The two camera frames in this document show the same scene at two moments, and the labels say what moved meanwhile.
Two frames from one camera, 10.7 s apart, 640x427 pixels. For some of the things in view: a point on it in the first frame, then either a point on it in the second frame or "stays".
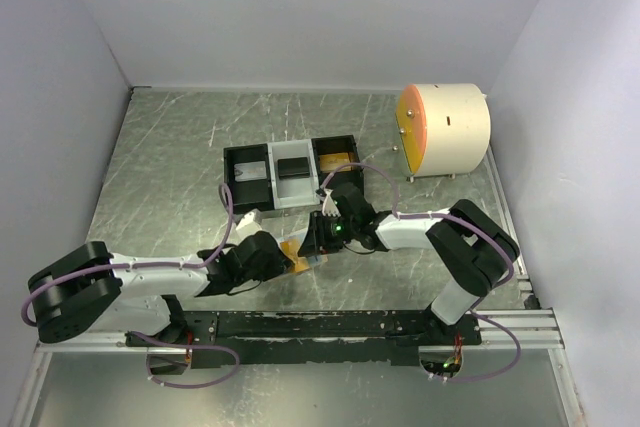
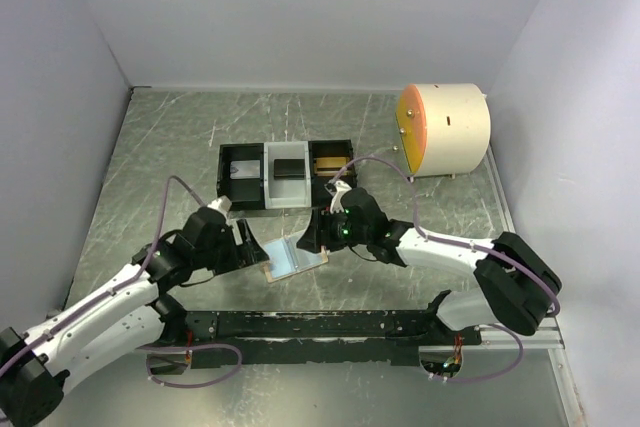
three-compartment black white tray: (287, 174) stays
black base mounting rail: (211, 339) stays
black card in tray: (293, 168) stays
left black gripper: (278, 266) -> (249, 252)
